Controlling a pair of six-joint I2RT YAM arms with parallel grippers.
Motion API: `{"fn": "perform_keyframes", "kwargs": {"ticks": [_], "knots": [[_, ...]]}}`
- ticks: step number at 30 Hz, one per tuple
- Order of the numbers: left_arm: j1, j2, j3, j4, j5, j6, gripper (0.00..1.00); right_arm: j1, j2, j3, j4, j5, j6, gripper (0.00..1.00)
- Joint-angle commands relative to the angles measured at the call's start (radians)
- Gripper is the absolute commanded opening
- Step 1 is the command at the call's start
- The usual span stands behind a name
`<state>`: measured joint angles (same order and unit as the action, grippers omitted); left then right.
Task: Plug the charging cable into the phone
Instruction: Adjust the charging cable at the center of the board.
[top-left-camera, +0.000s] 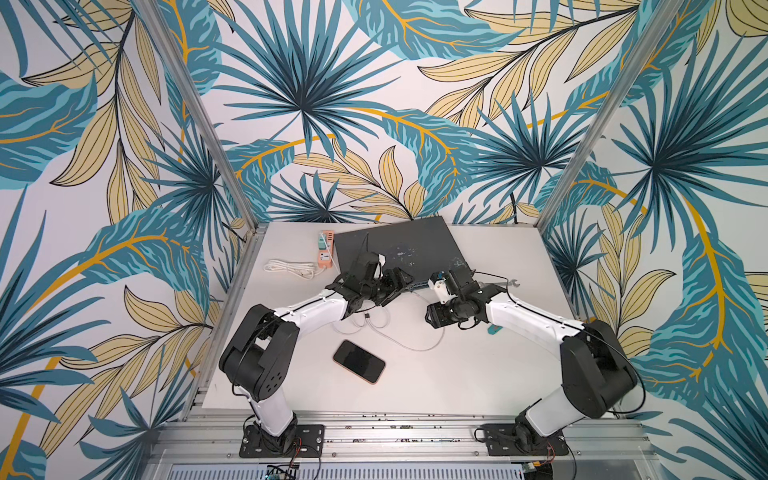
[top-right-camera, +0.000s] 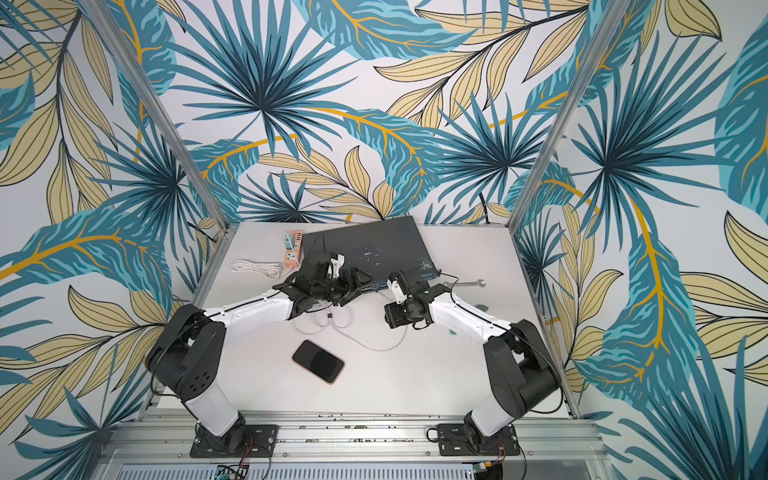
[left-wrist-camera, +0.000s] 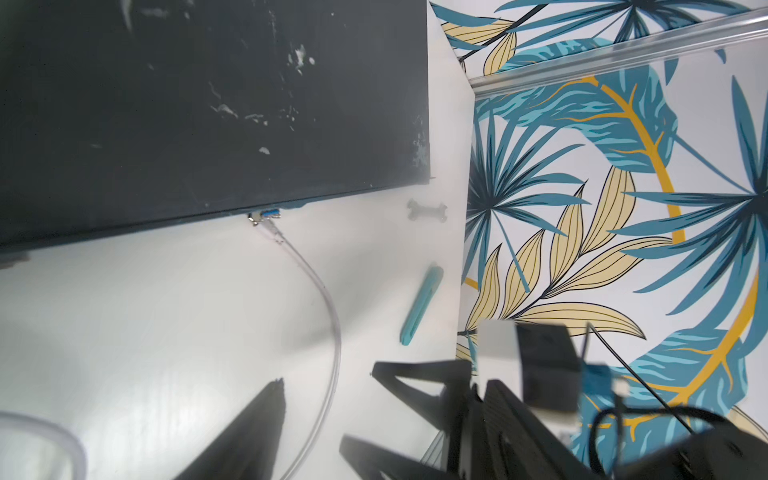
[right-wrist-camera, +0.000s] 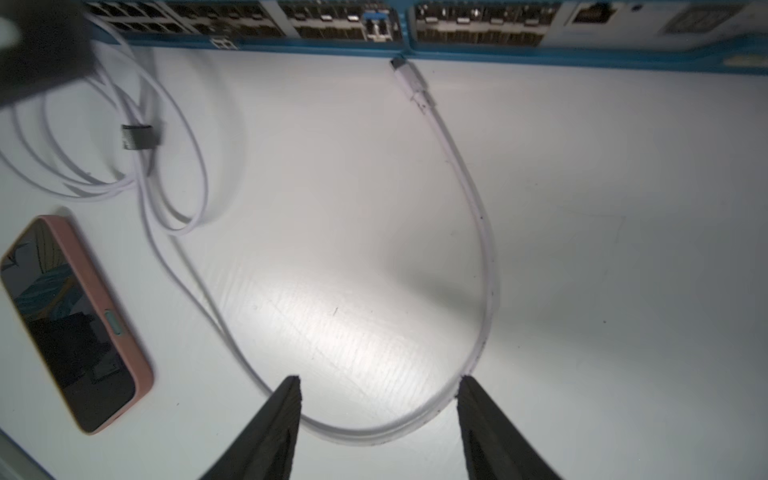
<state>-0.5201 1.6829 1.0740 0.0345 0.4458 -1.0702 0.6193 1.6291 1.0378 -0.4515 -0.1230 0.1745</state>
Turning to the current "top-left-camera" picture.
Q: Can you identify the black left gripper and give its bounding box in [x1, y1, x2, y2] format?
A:
[361, 264, 415, 306]

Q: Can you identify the white charging cable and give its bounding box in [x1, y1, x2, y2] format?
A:
[323, 257, 448, 354]

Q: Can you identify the black phone pink case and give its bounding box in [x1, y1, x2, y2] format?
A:
[333, 340, 386, 384]

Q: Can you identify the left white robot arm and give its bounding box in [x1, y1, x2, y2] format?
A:
[218, 268, 414, 443]

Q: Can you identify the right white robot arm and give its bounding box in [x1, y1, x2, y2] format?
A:
[425, 280, 640, 444]

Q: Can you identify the silver open-end wrench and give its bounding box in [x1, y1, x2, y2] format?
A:
[483, 278, 520, 289]

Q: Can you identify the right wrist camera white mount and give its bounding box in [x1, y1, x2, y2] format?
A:
[428, 265, 475, 304]

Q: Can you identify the dark grey network switch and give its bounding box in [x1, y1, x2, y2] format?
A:
[334, 216, 468, 290]

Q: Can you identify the white coiled power cord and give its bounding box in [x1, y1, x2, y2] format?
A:
[263, 257, 328, 282]

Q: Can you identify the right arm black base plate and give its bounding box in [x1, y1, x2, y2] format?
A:
[473, 423, 569, 458]

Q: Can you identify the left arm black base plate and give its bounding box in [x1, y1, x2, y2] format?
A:
[238, 424, 325, 459]

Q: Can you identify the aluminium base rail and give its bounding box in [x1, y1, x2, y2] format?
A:
[141, 409, 665, 479]

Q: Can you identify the aluminium left corner post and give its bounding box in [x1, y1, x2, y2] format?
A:
[134, 0, 258, 236]

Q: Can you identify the aluminium corner post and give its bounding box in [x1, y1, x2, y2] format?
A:
[134, 0, 258, 236]
[535, 1, 683, 233]

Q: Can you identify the aluminium right corner post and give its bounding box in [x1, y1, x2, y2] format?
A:
[535, 1, 683, 233]

